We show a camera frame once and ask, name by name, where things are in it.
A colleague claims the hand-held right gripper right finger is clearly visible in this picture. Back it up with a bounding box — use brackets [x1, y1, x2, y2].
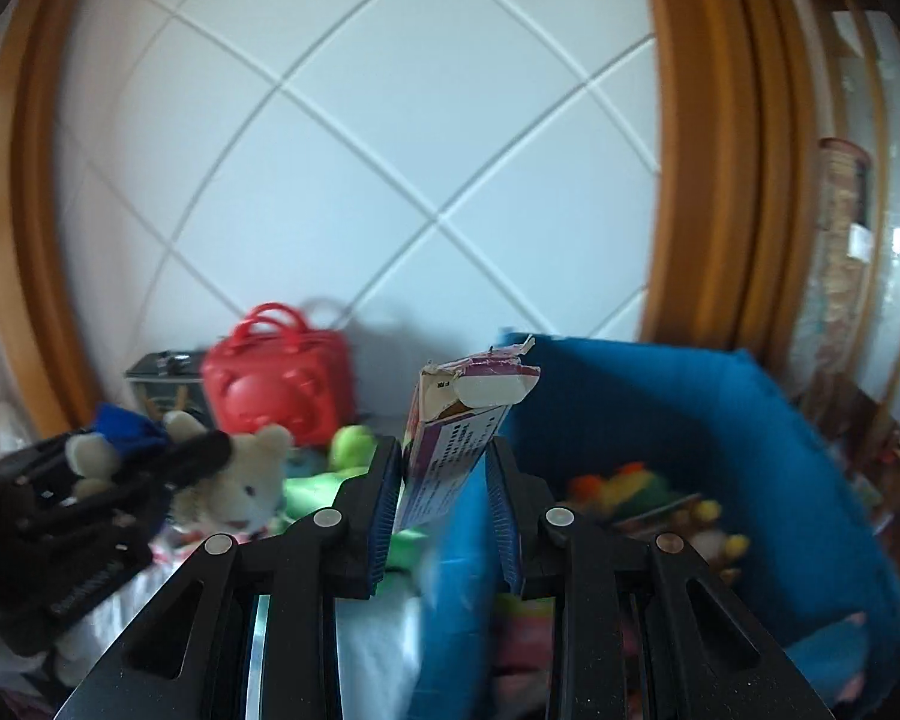
[486, 435, 837, 720]

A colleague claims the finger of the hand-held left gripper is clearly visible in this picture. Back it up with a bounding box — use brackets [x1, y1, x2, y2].
[159, 430, 234, 485]

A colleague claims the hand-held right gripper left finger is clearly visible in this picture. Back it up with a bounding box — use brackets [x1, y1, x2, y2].
[58, 435, 406, 720]

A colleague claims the white plush bear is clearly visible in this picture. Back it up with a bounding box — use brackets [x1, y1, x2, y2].
[65, 403, 295, 538]

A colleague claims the torn purple white carton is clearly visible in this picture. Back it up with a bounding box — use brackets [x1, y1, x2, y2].
[394, 335, 542, 535]

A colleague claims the lime green plush toy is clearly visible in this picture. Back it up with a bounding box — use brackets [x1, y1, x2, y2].
[328, 425, 377, 469]

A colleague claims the black gift box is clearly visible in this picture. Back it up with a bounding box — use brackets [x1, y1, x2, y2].
[125, 350, 215, 430]

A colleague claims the red bear-face case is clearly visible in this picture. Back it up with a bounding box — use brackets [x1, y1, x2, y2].
[201, 303, 358, 448]

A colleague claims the orange green plush toy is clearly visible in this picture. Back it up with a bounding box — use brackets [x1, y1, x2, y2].
[568, 460, 685, 524]

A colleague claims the yellow plush toy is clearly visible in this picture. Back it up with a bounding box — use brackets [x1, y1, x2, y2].
[673, 499, 752, 587]

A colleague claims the wooden headboard frame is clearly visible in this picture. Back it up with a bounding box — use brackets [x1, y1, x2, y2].
[0, 0, 822, 440]

